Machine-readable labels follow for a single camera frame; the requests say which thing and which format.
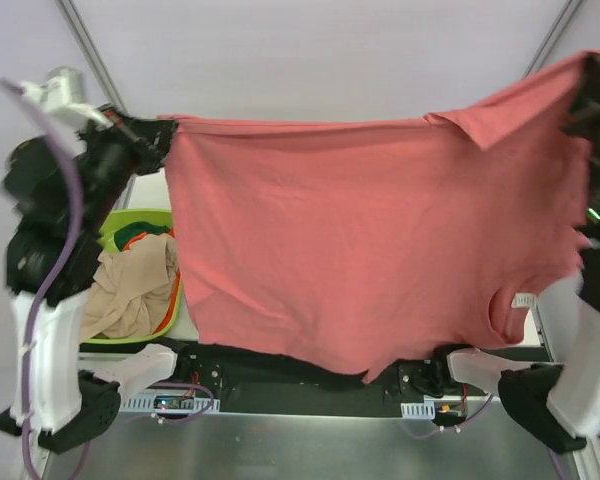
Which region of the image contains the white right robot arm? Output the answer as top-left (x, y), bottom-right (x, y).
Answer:
top-left (430, 53), bottom-right (600, 454)

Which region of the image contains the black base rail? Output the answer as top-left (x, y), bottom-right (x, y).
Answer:
top-left (186, 341), bottom-right (463, 418)

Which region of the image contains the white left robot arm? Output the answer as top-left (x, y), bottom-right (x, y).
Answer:
top-left (0, 67), bottom-right (192, 454)

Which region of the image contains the white cable duct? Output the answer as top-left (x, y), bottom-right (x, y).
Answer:
top-left (120, 393), bottom-right (220, 415)
top-left (400, 402), bottom-right (436, 421)

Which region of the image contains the right aluminium frame post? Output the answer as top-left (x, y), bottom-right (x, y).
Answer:
top-left (523, 0), bottom-right (587, 78)

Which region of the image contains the left aluminium frame post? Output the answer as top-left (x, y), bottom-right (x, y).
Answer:
top-left (54, 0), bottom-right (127, 111)

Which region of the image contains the pink t shirt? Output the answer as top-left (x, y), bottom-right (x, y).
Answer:
top-left (165, 53), bottom-right (590, 381)

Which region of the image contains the right white cable duct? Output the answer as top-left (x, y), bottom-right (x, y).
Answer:
top-left (400, 402), bottom-right (436, 421)

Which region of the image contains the green laundry basket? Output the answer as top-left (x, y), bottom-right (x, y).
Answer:
top-left (80, 209), bottom-right (181, 345)

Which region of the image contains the left white cable duct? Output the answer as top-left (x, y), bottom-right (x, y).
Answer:
top-left (120, 393), bottom-right (220, 415)

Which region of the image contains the dark green garment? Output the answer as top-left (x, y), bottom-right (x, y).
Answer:
top-left (113, 221), bottom-right (173, 251)

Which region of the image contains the beige garment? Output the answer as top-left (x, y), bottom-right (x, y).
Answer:
top-left (80, 234), bottom-right (179, 341)

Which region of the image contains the aluminium frame post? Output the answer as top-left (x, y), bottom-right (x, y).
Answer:
top-left (523, 0), bottom-right (587, 78)
top-left (54, 0), bottom-right (127, 111)

